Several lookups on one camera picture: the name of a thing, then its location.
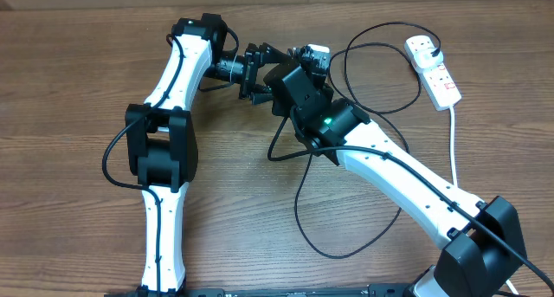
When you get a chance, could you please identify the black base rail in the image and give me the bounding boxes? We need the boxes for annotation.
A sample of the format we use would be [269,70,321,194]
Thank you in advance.
[106,283,409,297]

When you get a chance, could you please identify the black USB charging cable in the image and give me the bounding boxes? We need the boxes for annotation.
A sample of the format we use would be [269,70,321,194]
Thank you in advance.
[293,21,442,260]

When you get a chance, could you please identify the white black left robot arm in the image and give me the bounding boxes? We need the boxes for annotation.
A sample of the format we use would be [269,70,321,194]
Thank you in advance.
[102,13,231,296]

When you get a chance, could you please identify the white power strip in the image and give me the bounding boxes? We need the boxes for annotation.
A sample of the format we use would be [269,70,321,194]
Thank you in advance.
[404,36,461,111]

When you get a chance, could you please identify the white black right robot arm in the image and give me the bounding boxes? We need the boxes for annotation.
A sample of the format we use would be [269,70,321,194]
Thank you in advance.
[264,47,553,296]

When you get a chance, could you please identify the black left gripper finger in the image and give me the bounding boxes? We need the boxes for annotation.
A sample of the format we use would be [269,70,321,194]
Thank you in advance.
[250,84,274,105]
[259,42,296,66]

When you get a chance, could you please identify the white charger plug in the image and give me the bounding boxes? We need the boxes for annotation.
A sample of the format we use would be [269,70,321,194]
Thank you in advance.
[411,48,444,73]

